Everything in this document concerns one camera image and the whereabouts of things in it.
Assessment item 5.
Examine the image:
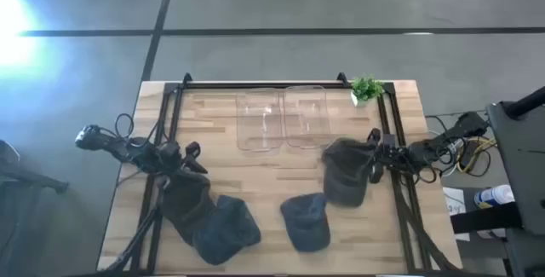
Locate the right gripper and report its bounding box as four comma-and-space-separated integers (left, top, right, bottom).
366, 127, 410, 185

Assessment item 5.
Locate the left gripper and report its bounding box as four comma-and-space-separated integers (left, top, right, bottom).
159, 140, 209, 175

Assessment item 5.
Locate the dark grey cap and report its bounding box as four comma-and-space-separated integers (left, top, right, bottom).
321, 137, 378, 208
160, 170, 218, 246

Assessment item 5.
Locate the blue-grey cap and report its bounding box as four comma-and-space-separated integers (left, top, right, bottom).
192, 194, 262, 266
279, 192, 332, 253

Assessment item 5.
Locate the green plant in white pot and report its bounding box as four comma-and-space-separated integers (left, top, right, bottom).
349, 74, 386, 108

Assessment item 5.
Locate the clear plastic bin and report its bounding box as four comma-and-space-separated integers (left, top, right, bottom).
282, 84, 333, 149
235, 88, 285, 153

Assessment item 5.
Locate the white paper sheet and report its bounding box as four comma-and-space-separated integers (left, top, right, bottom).
442, 186, 472, 242

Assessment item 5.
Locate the white spray can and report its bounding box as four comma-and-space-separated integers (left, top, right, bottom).
473, 184, 516, 210

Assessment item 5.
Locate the dark grey cart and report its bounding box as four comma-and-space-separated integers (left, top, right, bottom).
486, 85, 545, 277

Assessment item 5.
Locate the black office chair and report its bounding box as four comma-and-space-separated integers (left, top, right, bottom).
0, 139, 70, 197

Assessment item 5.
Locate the black cable bundle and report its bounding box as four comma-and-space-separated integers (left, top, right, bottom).
408, 138, 459, 184

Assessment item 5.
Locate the black looped cable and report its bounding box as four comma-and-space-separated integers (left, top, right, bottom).
113, 113, 137, 141

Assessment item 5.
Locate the black metal table frame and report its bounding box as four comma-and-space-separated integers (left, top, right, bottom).
97, 72, 461, 274

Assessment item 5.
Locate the yellow cable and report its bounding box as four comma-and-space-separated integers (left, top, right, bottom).
457, 136, 498, 175

